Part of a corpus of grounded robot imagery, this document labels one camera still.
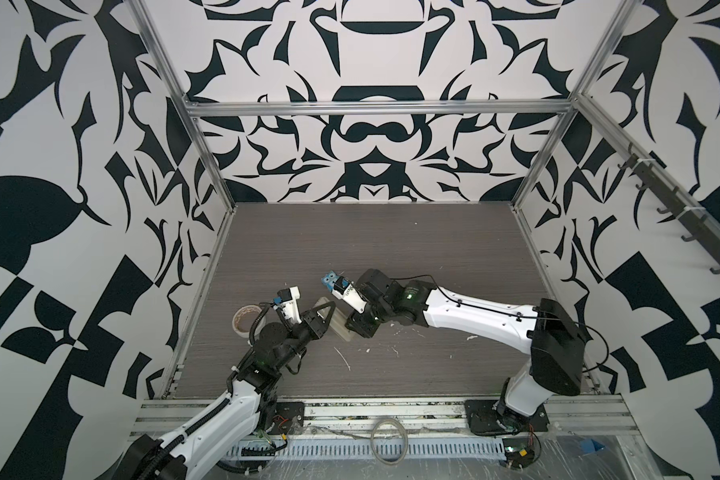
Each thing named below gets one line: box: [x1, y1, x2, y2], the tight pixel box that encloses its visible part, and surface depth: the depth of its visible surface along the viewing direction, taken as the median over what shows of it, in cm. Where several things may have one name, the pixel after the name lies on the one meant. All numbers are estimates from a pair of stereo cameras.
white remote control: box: [313, 296, 354, 342], surface depth 79 cm
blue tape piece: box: [580, 438, 605, 454], surface depth 70 cm
